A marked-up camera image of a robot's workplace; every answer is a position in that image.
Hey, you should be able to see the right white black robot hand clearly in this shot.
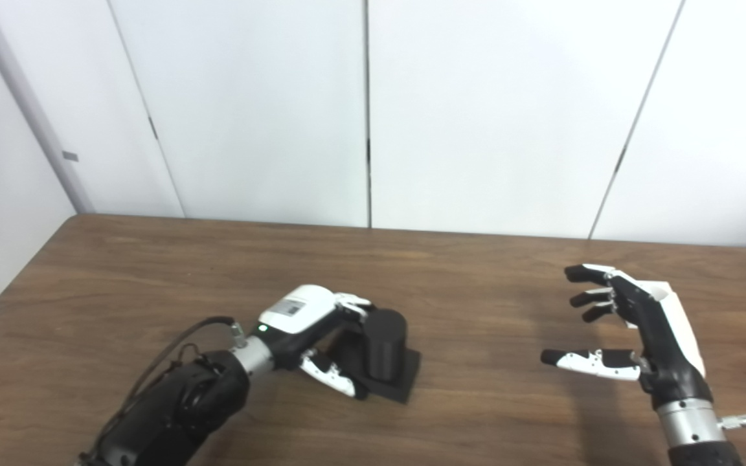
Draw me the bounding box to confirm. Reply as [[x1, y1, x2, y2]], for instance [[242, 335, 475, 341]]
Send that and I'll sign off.
[[540, 263, 714, 410]]

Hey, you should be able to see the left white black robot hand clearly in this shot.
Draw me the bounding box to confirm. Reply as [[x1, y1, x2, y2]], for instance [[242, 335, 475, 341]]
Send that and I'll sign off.
[[256, 284, 374, 399]]

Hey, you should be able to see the black peg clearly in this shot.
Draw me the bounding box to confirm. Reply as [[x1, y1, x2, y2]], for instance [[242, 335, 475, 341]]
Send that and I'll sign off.
[[324, 308, 422, 405]]

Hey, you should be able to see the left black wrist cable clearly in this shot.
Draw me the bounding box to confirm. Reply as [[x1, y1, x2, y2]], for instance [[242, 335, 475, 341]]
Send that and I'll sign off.
[[82, 316, 247, 466]]

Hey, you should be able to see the gray wall post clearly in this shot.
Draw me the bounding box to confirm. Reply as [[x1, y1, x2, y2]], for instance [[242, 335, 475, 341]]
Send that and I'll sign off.
[[0, 0, 95, 214]]

